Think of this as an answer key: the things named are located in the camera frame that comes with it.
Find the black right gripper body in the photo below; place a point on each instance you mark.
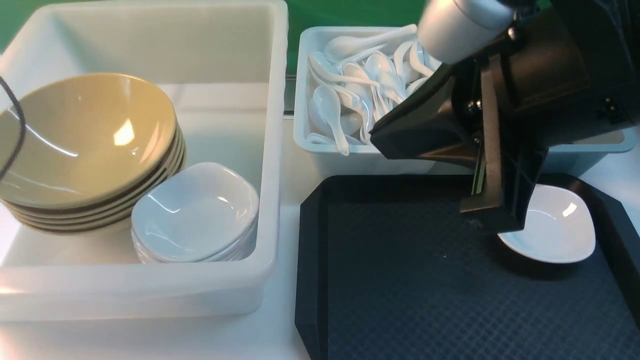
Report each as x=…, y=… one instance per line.
x=443, y=119

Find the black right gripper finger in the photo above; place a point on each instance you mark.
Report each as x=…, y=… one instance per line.
x=503, y=184

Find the white square sauce dish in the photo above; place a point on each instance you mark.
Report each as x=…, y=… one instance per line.
x=559, y=228

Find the beige noodle bowl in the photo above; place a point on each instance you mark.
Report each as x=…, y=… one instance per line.
x=86, y=137

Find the white ceramic soup spoon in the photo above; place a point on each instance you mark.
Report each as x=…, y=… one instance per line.
x=346, y=46

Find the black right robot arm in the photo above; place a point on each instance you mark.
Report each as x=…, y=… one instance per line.
x=593, y=47

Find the bottom stacked beige bowl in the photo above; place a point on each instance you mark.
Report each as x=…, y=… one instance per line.
x=103, y=221

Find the top stacked beige bowl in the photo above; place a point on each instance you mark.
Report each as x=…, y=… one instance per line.
x=113, y=200

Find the blue-grey chopstick bin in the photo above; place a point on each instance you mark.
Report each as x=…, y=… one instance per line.
x=579, y=157

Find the white spoon bin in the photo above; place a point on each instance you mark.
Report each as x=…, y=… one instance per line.
x=368, y=84

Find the white spoon in bin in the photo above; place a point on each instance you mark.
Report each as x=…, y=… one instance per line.
x=326, y=101

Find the black plastic serving tray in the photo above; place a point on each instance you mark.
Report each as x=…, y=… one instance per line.
x=388, y=269

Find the large white plastic tub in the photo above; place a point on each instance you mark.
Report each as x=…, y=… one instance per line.
x=223, y=64

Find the top stacked white dish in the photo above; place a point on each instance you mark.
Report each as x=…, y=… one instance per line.
x=205, y=213

